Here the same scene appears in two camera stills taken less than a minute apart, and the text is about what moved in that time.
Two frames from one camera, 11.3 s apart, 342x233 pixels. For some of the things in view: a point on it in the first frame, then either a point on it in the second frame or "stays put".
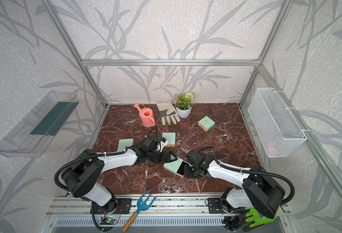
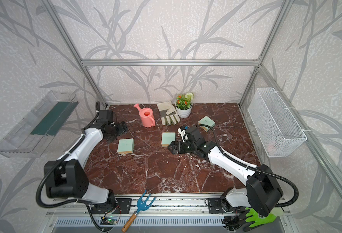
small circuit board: [111, 221] stays put
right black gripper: [187, 175] to [179, 143]
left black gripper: [168, 158] to [122, 130]
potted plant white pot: [184, 105] stays put
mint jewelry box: [170, 137] stays put
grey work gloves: [168, 113] stays put
